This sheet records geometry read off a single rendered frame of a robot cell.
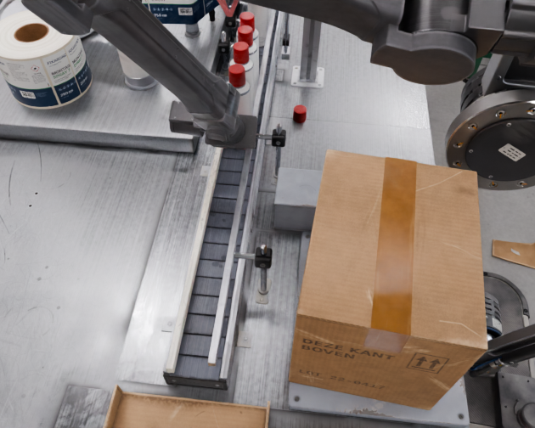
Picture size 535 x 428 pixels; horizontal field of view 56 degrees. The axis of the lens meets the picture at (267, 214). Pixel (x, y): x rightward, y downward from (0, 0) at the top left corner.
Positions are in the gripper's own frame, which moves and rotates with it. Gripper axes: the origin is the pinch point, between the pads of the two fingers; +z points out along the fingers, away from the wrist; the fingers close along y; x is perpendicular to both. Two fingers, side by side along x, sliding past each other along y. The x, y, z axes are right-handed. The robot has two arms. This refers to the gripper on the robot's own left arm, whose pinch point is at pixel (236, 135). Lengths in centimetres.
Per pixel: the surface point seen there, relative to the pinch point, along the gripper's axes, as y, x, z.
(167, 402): 4, 49, -27
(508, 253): -102, 28, 96
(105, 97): 35.3, -8.2, 14.4
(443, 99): -86, -44, 155
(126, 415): 11, 51, -28
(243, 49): -0.6, -17.2, -5.2
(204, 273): 1.9, 28.1, -15.6
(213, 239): 1.4, 22.1, -10.8
